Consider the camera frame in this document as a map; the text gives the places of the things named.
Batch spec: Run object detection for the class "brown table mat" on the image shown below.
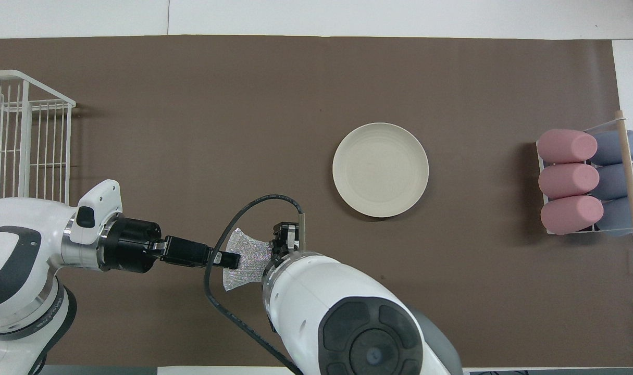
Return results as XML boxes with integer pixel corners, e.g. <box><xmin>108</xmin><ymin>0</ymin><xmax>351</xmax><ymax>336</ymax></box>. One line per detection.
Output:
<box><xmin>0</xmin><ymin>35</ymin><xmax>633</xmax><ymax>368</ymax></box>

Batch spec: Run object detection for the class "white wire dish rack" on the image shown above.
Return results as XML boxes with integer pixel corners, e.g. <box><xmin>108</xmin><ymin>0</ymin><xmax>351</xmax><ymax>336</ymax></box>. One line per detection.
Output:
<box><xmin>0</xmin><ymin>70</ymin><xmax>77</xmax><ymax>205</ymax></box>

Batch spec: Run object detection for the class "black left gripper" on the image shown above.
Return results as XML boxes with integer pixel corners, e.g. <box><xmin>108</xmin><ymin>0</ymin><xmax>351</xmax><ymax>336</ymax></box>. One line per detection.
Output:
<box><xmin>103</xmin><ymin>221</ymin><xmax>213</xmax><ymax>272</ymax></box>

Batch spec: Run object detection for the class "pink plastic cup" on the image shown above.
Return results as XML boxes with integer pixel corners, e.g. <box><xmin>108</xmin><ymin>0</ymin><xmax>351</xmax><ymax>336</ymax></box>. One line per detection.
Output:
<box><xmin>538</xmin><ymin>163</ymin><xmax>600</xmax><ymax>200</ymax></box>
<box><xmin>537</xmin><ymin>129</ymin><xmax>599</xmax><ymax>163</ymax></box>
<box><xmin>540</xmin><ymin>195</ymin><xmax>604</xmax><ymax>235</ymax></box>

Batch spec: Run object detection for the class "blue plastic cup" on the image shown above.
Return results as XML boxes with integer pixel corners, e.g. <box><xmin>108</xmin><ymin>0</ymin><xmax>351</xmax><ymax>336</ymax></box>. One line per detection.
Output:
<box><xmin>598</xmin><ymin>195</ymin><xmax>633</xmax><ymax>238</ymax></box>
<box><xmin>590</xmin><ymin>130</ymin><xmax>633</xmax><ymax>166</ymax></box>
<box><xmin>595</xmin><ymin>163</ymin><xmax>633</xmax><ymax>201</ymax></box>

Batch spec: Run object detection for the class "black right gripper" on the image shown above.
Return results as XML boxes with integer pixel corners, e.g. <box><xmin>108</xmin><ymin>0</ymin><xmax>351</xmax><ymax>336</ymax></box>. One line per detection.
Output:
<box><xmin>212</xmin><ymin>221</ymin><xmax>300</xmax><ymax>269</ymax></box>

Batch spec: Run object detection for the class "wire cup rack wooden rod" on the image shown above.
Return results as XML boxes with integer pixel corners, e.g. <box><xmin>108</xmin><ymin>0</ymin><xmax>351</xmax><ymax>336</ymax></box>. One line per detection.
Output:
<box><xmin>535</xmin><ymin>110</ymin><xmax>633</xmax><ymax>238</ymax></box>

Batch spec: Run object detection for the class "cream round plate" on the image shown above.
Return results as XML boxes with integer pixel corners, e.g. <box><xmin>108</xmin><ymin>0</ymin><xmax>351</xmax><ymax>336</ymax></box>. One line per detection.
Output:
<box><xmin>332</xmin><ymin>122</ymin><xmax>430</xmax><ymax>218</ymax></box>

